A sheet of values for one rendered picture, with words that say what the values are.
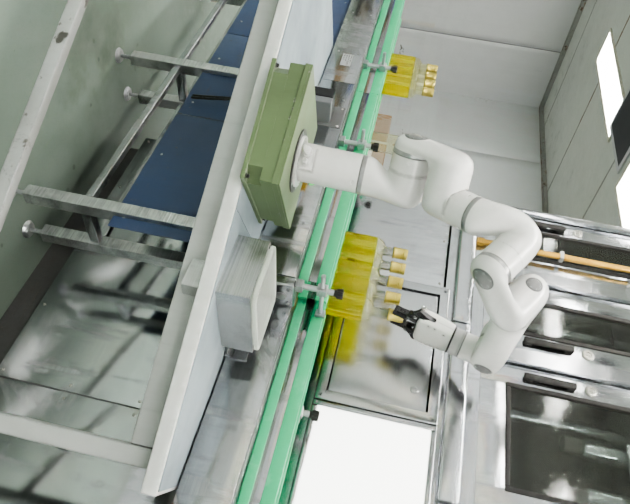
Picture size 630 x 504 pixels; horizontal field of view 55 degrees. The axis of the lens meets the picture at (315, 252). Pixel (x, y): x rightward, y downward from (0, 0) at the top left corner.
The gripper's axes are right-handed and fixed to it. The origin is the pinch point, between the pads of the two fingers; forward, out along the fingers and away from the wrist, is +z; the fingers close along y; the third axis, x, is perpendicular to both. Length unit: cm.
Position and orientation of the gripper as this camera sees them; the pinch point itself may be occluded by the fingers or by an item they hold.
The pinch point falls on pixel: (399, 316)
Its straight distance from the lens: 171.9
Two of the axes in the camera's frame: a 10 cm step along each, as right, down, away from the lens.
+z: -8.8, -3.9, 2.7
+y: 0.5, -6.4, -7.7
